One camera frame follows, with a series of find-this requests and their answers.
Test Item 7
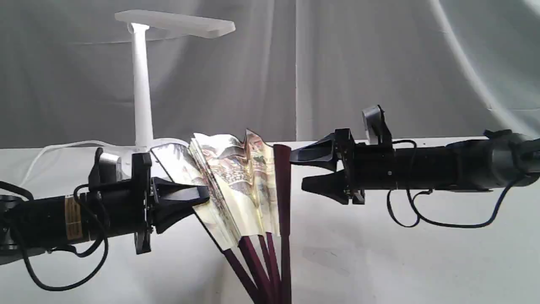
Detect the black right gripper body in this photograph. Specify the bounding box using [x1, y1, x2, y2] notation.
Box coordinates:
[334, 128, 408, 205]

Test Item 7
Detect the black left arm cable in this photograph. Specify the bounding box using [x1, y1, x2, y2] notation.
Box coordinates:
[0, 181, 111, 292]

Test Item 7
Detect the white desk lamp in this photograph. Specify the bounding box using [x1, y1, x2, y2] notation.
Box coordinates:
[115, 10, 236, 180]

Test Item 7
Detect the painted paper folding fan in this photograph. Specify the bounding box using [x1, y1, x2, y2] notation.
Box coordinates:
[150, 129, 292, 304]

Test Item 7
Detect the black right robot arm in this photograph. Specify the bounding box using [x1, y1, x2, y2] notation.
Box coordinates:
[290, 129, 539, 205]

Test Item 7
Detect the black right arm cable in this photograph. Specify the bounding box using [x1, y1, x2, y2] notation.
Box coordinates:
[386, 139, 524, 229]

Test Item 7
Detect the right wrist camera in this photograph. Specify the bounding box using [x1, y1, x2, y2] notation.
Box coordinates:
[362, 105, 393, 146]

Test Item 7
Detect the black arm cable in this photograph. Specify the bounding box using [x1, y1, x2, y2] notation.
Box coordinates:
[0, 181, 111, 292]
[386, 139, 524, 229]

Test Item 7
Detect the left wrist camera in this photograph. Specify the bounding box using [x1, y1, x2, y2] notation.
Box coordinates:
[88, 147, 123, 187]

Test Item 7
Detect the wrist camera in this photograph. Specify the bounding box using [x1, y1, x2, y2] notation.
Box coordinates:
[362, 105, 393, 146]
[88, 147, 123, 187]

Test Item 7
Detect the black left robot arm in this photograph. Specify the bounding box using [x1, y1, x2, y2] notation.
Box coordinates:
[1, 148, 210, 255]

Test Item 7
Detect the grey backdrop curtain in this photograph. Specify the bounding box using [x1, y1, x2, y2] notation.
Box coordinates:
[0, 0, 539, 148]

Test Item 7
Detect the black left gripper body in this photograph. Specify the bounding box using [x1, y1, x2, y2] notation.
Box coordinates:
[86, 153, 152, 255]

